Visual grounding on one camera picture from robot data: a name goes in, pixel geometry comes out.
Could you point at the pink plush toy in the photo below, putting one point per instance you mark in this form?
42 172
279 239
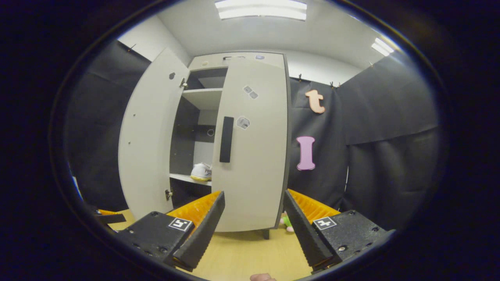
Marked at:
288 223

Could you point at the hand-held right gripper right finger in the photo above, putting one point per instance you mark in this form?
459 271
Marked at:
304 234

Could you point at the white shoe cabinet door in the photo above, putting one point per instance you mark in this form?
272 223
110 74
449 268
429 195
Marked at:
258 164
148 136

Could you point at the black backdrop cloth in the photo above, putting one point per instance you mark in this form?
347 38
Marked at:
97 128
390 156

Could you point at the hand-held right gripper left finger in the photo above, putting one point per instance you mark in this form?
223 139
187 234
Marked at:
203 234

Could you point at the white shoe with yellow sole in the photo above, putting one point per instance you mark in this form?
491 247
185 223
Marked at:
202 171

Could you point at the small ceiling light panel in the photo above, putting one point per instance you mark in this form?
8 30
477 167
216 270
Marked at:
382 47

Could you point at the white shoe cabinet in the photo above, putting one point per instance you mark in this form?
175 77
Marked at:
203 97

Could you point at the large ceiling light panel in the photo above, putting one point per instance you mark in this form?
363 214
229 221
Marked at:
261 9

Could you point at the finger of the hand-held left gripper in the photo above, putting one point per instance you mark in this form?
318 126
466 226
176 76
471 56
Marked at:
115 218

